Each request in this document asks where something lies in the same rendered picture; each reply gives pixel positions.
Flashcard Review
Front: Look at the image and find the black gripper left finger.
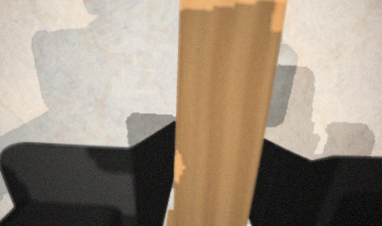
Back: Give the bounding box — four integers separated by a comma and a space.
0, 121, 176, 226

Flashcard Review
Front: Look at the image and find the wooden side rail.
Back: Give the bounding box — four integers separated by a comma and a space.
173, 0, 287, 226

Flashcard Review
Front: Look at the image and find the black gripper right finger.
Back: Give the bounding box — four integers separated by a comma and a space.
249, 138, 382, 226

